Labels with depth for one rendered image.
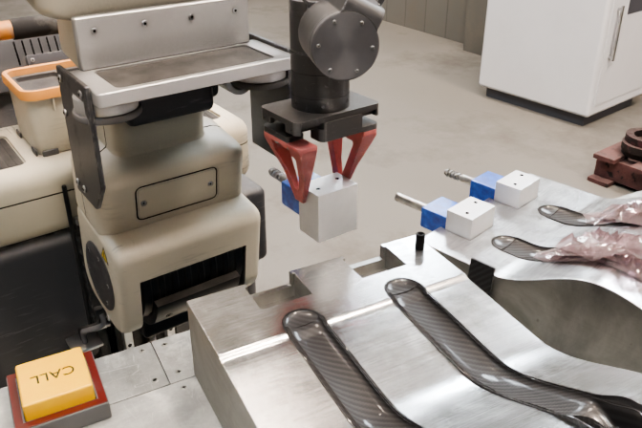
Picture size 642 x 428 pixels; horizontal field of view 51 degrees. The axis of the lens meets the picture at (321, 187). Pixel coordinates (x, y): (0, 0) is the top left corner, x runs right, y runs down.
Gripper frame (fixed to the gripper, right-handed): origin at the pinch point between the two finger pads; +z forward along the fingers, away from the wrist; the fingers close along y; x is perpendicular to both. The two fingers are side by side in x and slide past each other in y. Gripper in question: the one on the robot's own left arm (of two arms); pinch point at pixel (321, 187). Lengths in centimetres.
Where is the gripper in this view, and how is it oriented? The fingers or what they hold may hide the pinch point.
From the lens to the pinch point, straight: 71.1
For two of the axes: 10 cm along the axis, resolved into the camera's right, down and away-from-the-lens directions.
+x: -5.9, -3.5, 7.3
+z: 0.1, 9.0, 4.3
